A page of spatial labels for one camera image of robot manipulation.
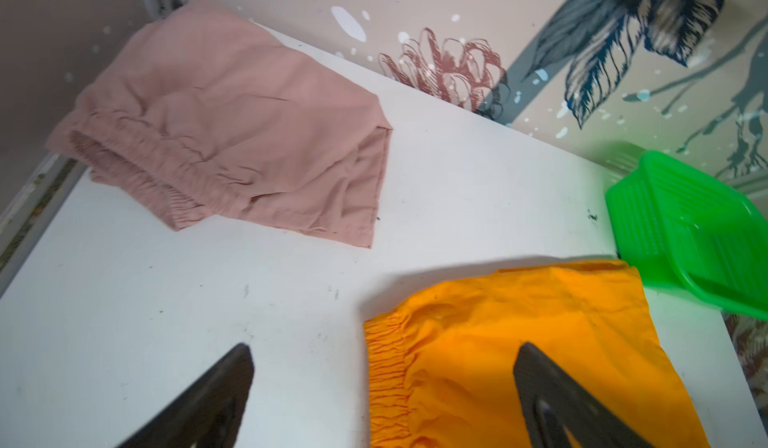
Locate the pink shorts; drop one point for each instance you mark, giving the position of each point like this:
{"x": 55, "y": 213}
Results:
{"x": 206, "y": 114}

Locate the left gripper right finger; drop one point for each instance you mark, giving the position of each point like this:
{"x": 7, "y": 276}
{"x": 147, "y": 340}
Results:
{"x": 559, "y": 412}

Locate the green plastic basket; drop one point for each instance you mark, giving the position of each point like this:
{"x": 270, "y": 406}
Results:
{"x": 691, "y": 235}

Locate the orange shorts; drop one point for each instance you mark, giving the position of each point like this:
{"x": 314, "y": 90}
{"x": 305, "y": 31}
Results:
{"x": 440, "y": 365}

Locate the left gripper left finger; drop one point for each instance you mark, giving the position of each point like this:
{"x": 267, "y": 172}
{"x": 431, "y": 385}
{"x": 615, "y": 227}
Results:
{"x": 208, "y": 413}

